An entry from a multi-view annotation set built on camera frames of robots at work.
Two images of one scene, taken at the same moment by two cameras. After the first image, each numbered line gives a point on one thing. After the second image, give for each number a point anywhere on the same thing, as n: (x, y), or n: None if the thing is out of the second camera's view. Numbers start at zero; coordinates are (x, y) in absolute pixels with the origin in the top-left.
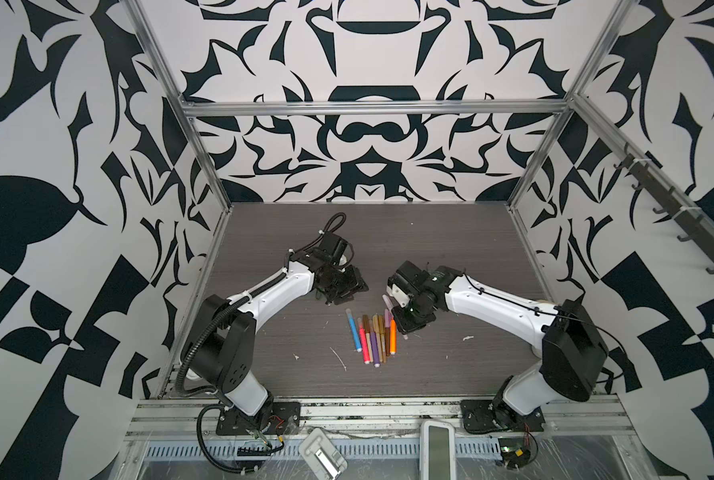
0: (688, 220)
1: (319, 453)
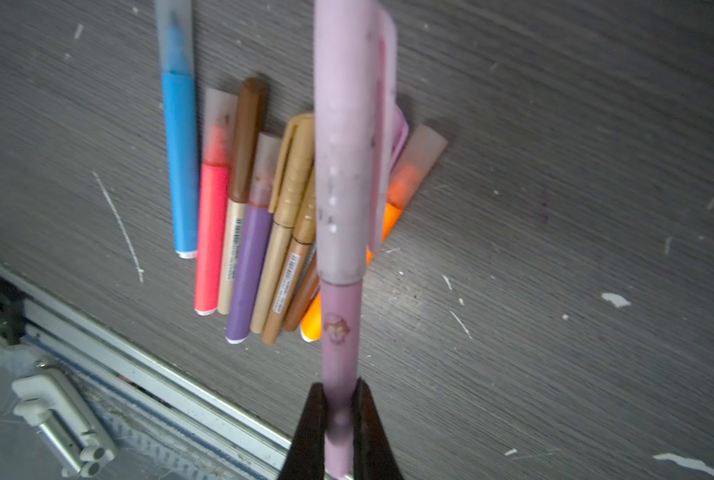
0: None
1: (74, 441)
